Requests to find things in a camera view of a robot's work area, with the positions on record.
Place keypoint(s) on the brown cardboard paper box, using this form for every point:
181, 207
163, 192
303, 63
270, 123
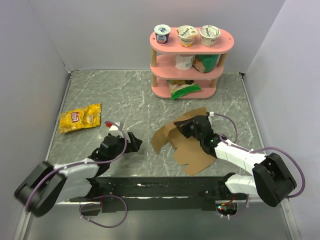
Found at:
188, 152

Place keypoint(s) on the blue yogurt cup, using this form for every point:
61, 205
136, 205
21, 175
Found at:
162, 32

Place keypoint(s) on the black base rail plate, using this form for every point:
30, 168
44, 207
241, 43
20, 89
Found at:
158, 193

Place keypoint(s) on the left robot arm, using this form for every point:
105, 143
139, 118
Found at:
50, 184

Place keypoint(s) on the aluminium frame rail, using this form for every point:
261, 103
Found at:
61, 223

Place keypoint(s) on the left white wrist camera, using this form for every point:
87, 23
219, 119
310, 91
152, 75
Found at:
114, 128

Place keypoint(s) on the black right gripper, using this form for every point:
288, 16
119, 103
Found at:
183, 126

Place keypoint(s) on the green white snack bag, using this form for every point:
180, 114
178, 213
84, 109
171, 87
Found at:
179, 88

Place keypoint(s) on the white paper cup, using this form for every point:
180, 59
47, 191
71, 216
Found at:
184, 62

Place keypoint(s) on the orange Chobani yogurt cup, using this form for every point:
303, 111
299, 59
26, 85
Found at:
186, 35

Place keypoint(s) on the pink three-tier shelf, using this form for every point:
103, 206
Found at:
173, 63

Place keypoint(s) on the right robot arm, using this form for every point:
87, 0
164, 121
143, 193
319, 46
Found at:
269, 177

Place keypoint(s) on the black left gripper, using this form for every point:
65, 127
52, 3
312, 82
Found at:
133, 146

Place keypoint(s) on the green snack canister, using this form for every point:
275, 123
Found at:
205, 63

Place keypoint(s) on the yellow Lays chip bag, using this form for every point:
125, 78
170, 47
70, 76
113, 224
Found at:
81, 118

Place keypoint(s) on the white Chobani yogurt cup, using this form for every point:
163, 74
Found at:
209, 35

